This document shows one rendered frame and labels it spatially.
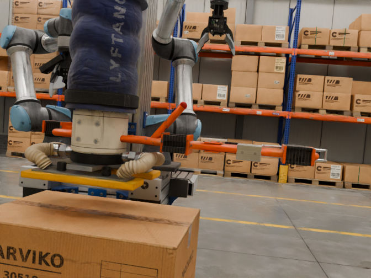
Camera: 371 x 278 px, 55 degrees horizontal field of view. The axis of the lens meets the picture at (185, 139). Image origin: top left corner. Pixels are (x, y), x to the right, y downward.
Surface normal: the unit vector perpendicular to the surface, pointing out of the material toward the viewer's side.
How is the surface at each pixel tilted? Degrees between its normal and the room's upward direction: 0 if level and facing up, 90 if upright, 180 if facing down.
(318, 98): 89
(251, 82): 91
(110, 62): 74
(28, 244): 90
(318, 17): 90
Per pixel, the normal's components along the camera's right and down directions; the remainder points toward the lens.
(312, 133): -0.11, 0.04
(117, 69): 0.65, -0.20
